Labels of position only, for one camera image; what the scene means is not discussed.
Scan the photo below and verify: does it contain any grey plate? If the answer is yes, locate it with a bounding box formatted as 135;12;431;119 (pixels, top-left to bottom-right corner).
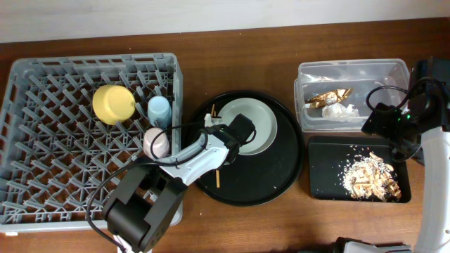
219;98;278;156

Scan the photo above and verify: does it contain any white tissue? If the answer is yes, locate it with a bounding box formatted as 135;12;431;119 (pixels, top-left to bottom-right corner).
322;103;359;118

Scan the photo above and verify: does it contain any gold snack wrapper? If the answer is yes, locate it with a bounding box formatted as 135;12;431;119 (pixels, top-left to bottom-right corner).
305;88;354;108

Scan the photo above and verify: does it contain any blue cup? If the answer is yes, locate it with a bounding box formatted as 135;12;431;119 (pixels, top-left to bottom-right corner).
148;96;172;129

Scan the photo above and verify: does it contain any pink cup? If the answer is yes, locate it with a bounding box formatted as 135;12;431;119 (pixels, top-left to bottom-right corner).
143;127;170;160

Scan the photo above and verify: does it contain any yellow bowl with food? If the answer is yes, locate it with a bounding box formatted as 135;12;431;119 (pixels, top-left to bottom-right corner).
92;85;136;125

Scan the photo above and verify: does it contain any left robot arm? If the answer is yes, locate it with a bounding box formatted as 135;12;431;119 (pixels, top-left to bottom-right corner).
103;114;256;252

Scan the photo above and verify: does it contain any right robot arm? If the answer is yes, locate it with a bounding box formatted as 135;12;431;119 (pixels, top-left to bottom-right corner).
361;58;449;252

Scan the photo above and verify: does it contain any grey dishwasher rack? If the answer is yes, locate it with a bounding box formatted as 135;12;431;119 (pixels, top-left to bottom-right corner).
1;53;183;233

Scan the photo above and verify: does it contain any round black tray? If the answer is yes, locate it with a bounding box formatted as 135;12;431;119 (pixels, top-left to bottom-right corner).
188;91;305;206

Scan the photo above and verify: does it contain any pile of food scraps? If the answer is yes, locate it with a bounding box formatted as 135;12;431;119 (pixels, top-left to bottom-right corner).
338;152;402;202

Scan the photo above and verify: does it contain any clear plastic bin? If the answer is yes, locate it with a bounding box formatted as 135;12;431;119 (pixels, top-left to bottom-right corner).
294;59;409;133

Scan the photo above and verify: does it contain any black rectangular tray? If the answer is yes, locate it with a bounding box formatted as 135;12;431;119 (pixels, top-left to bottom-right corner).
308;136;411;203

